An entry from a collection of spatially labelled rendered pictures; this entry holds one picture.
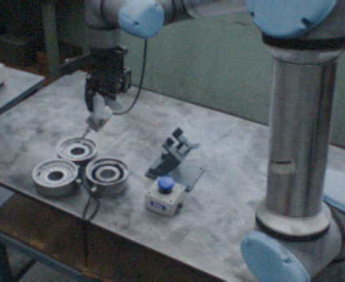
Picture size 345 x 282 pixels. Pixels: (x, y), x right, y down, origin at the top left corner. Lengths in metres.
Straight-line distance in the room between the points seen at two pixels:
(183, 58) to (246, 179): 1.67
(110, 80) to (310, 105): 0.50
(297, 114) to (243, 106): 2.11
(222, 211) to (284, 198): 0.39
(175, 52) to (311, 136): 2.16
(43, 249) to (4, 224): 0.16
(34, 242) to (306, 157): 0.89
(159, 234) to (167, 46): 1.91
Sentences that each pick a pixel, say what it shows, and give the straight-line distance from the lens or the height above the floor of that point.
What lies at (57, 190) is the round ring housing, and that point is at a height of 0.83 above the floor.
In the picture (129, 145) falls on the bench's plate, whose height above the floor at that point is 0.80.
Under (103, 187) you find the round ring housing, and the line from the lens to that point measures 1.01.
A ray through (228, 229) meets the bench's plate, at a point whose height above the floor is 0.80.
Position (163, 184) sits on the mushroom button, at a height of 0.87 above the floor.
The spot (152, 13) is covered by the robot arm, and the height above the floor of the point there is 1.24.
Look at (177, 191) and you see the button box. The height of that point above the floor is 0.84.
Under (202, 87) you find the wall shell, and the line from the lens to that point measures 2.73.
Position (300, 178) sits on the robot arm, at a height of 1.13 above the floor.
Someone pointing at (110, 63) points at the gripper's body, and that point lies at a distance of 0.95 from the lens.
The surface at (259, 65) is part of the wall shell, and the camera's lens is 2.54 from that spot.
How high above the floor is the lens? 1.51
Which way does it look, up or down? 35 degrees down
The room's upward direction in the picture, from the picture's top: 4 degrees clockwise
